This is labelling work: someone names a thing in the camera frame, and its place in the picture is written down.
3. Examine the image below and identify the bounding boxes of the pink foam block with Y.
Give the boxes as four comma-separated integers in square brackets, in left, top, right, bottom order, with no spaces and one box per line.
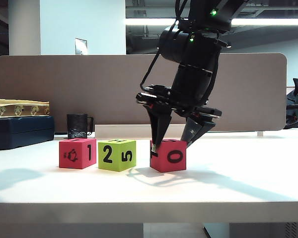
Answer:
[59,138,97,170]

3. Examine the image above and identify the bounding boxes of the brown desk divider panel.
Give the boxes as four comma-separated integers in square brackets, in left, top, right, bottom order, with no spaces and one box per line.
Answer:
[0,52,288,133]

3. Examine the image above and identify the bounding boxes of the black mug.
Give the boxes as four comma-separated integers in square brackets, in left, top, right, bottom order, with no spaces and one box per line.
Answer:
[67,114,94,140]

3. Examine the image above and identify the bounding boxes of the pink foam block with 0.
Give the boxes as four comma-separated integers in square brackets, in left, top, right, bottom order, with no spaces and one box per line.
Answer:
[149,139,188,173]

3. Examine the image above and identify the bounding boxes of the green foam block with 2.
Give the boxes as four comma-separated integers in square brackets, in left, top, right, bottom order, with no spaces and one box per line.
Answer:
[98,139,137,173]

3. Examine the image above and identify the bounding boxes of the grey wall plate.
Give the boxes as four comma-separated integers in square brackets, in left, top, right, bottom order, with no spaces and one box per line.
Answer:
[74,38,88,56]

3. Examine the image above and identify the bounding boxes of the dark perforated cabinet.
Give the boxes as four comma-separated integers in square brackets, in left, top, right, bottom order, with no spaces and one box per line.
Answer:
[229,222,298,238]

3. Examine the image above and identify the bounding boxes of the dark blue case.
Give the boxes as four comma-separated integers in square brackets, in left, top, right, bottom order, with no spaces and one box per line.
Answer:
[0,116,56,151]

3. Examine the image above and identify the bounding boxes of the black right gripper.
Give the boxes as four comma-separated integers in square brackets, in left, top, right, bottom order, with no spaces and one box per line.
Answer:
[135,92,223,152]

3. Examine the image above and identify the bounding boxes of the white ceiling light strip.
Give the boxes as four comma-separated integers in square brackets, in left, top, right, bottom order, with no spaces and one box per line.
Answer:
[125,17,298,26]

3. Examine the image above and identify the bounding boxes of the black headphones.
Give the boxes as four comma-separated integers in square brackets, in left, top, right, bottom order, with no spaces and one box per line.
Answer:
[284,116,298,130]

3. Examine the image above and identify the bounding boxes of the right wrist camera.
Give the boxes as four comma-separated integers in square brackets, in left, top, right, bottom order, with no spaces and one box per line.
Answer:
[146,84,173,98]

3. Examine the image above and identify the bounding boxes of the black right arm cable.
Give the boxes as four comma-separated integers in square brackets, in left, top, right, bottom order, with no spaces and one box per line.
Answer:
[140,0,189,93]

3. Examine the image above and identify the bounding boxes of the yellow patterned box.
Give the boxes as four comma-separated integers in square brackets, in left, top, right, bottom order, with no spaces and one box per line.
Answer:
[0,99,51,118]

